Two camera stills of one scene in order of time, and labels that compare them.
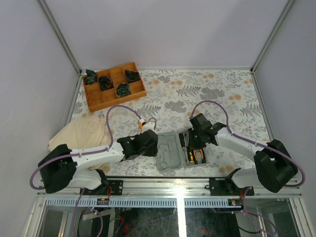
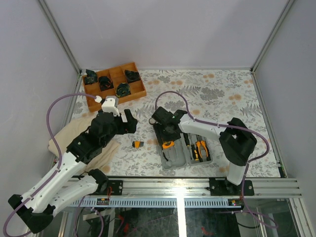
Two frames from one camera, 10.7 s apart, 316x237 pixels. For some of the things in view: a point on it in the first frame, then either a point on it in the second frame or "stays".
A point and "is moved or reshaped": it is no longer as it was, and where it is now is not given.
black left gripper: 154,152 -> 129,127
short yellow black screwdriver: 191,156 is moved or reshaped
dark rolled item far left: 91,78 stays
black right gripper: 192,145 -> 161,137
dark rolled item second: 105,83 stays
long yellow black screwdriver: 182,140 is moved or reshaped
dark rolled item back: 132,76 stays
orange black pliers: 195,156 is moved or reshaped
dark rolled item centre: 123,90 stays
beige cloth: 83,132 stays
